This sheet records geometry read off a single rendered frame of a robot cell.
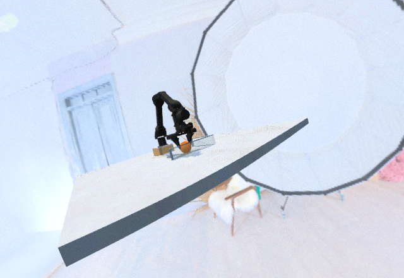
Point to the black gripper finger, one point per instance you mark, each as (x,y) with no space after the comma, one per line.
(176,141)
(189,137)

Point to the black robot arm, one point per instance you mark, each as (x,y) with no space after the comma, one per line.
(179,113)

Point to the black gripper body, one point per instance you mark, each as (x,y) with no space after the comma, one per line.
(177,133)

